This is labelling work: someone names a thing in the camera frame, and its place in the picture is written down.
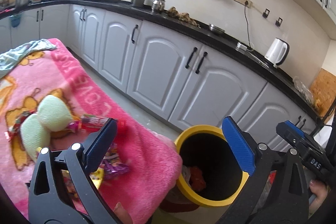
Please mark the wall power strip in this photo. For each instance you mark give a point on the wall power strip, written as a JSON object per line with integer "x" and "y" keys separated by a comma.
{"x": 246, "y": 3}

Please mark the red candy tube wrapper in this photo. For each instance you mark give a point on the red candy tube wrapper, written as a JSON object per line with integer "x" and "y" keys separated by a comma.
{"x": 92, "y": 123}

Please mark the red mesh net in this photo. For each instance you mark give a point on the red mesh net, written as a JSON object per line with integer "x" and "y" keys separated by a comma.
{"x": 196, "y": 181}

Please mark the steel kettle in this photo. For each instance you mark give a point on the steel kettle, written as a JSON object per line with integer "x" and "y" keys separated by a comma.
{"x": 158, "y": 6}

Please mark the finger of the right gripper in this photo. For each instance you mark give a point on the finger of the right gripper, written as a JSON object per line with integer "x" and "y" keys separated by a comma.
{"x": 298, "y": 139}

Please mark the clear plastic bag on counter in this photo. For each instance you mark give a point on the clear plastic bag on counter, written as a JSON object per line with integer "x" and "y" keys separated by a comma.
{"x": 303, "y": 90}

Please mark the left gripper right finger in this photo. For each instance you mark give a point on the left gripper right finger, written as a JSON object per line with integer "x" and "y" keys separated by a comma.
{"x": 242, "y": 145}

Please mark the black counter top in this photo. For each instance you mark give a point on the black counter top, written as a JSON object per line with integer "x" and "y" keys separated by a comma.
{"x": 225, "y": 44}

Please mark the white electric kettle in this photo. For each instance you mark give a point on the white electric kettle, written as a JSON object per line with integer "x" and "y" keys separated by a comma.
{"x": 277, "y": 52}

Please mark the yellow rimmed trash bin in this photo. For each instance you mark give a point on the yellow rimmed trash bin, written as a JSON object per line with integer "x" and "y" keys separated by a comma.
{"x": 205, "y": 147}

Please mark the pink cartoon blanket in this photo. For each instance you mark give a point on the pink cartoon blanket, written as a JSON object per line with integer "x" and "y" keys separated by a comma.
{"x": 154, "y": 164}

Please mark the light blue cloth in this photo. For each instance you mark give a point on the light blue cloth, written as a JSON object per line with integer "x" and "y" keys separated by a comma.
{"x": 11, "y": 58}

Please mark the person's right hand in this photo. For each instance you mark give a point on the person's right hand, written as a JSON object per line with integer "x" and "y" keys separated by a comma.
{"x": 321, "y": 191}

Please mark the purple candy wrapper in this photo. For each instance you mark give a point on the purple candy wrapper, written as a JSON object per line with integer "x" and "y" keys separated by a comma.
{"x": 112, "y": 165}

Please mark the steel bowl on counter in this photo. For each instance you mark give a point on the steel bowl on counter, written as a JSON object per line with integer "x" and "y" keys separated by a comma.
{"x": 216, "y": 30}

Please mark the light green knitted cloth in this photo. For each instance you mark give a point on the light green knitted cloth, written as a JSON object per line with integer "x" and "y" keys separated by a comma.
{"x": 52, "y": 115}

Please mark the ginger roots pile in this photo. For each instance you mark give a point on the ginger roots pile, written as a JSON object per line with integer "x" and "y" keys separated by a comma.
{"x": 184, "y": 16}

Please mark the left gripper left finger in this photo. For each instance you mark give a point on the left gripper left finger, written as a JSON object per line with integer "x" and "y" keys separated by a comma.
{"x": 97, "y": 144}

